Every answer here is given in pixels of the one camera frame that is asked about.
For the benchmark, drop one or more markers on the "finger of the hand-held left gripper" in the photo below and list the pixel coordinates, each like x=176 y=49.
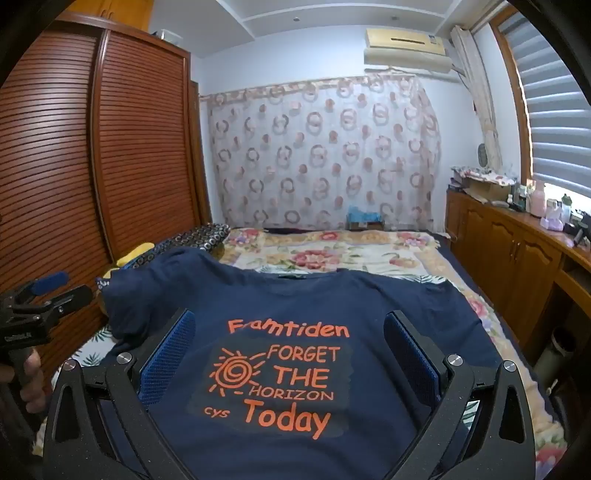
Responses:
x=51 y=280
x=69 y=297

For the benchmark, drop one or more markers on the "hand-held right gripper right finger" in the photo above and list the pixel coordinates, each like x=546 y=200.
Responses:
x=412 y=355

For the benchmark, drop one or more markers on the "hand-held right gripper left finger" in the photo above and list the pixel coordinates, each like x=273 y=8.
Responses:
x=170 y=353

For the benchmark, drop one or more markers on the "navy printed t-shirt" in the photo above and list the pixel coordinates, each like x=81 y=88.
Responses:
x=277 y=300

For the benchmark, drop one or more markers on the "person's left hand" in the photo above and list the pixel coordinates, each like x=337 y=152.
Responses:
x=32 y=378

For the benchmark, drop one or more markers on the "palm-leaf bed sheet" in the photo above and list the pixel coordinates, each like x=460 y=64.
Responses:
x=94 y=344

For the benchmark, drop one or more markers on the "yellow plush toy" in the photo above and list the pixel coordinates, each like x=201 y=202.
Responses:
x=134 y=256

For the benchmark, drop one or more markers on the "circle-patterned pillow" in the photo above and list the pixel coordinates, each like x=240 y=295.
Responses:
x=194 y=237

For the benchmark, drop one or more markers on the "wooden louvered wardrobe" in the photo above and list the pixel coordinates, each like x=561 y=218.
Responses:
x=92 y=161

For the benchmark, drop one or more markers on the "wooden sideboard cabinet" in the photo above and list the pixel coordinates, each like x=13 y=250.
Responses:
x=503 y=249

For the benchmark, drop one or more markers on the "floral blanket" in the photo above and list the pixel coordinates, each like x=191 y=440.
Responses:
x=318 y=247

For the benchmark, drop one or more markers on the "grey flask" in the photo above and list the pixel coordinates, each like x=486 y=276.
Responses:
x=556 y=357

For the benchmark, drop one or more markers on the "blue cloth bundle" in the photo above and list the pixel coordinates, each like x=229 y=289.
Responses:
x=364 y=214

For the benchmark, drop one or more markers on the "small pink box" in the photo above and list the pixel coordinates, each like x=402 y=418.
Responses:
x=551 y=224

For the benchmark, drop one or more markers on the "cardboard box with clutter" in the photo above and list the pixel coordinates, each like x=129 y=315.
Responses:
x=485 y=174

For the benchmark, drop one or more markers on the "pink bottle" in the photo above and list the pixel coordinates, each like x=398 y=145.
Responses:
x=538 y=201

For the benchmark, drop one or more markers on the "black device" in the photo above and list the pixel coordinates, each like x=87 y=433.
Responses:
x=578 y=226

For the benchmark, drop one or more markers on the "small grey fan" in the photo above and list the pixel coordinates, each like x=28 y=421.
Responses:
x=482 y=155

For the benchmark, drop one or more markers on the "green-capped bottle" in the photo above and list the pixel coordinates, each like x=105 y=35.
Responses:
x=566 y=207

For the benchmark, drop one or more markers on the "tied beige curtain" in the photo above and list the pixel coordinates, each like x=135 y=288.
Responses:
x=480 y=97

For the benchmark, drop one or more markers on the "wooden overhead cabinet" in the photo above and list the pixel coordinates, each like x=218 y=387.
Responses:
x=124 y=9

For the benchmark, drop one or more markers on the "white window blind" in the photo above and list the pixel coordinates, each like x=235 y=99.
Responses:
x=554 y=106

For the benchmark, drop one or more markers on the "wooden window frame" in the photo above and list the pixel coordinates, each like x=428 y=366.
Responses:
x=510 y=92

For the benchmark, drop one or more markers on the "wall air conditioner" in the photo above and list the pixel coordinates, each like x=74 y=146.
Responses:
x=406 y=48

